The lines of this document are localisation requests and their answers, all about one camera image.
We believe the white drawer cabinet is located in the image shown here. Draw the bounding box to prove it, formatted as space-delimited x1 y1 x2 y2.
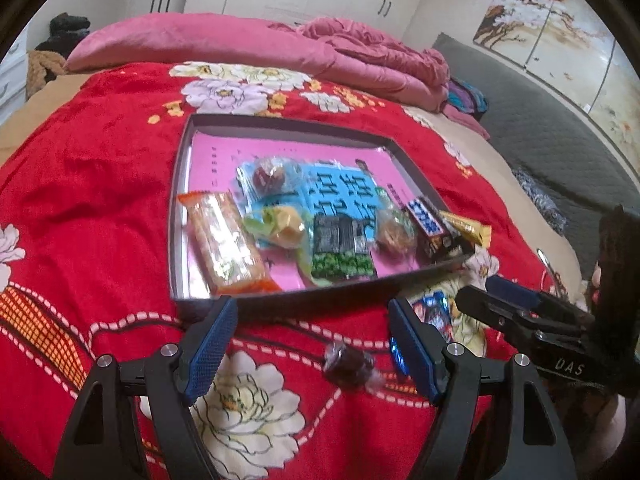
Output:
0 35 28 126

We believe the red floral blanket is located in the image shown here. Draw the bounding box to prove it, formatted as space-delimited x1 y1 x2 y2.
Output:
0 60 586 480

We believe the colourful striped cloth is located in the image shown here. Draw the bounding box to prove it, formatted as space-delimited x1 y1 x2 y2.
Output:
445 77 488 116

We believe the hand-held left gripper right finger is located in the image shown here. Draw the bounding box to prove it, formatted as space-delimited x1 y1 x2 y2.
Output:
387 297 571 480

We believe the floral wall mural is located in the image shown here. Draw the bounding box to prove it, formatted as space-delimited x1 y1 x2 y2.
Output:
472 0 640 181

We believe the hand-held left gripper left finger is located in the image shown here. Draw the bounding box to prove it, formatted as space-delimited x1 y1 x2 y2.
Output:
52 296 240 480

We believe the shallow grey cardboard box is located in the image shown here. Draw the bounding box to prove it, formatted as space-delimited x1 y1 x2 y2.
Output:
167 113 476 322

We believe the blue candy packet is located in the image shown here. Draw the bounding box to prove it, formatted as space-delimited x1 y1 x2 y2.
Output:
410 287 456 341

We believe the clear packet with brown pastry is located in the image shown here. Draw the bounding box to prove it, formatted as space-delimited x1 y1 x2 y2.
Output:
235 155 306 206

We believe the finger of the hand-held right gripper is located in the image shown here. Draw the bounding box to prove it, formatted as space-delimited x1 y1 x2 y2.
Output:
485 275 596 323
454 285 581 348

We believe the grey quilted headboard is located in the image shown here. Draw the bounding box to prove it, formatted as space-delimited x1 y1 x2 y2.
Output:
432 32 640 241

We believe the pink quilt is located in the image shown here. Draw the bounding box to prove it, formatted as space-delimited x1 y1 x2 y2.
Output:
64 12 448 111

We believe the brown knit blanket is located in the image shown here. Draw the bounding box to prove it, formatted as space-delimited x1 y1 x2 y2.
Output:
25 50 68 98

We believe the black clothes pile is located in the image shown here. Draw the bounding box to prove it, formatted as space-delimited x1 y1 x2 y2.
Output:
35 12 93 53

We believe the crumpled pink duvet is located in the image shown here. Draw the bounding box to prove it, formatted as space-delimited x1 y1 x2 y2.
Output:
295 16 451 106

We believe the dark pink cloth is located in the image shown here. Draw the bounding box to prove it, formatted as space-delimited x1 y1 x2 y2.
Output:
442 105 493 141

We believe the pale yellow-green snack packet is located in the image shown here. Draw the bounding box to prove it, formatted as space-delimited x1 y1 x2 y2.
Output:
242 204 313 251

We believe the dark candy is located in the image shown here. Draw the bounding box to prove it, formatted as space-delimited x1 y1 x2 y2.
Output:
322 342 386 393

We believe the yellow snack packet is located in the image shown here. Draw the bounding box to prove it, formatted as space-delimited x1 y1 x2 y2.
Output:
440 210 493 248

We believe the clear green-label cake packet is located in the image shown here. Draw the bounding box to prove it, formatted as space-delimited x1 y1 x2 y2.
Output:
375 207 418 258

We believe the pink book with blue label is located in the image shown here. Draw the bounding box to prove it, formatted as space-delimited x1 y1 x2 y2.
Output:
187 130 451 296

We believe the dark chocolate bar packet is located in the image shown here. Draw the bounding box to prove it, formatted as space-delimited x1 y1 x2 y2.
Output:
402 197 476 263

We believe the orange rice cracker packet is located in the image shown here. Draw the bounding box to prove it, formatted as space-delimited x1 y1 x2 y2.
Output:
177 191 283 296

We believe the black and white patterned cloth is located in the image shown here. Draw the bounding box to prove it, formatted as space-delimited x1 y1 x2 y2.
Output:
512 167 568 236

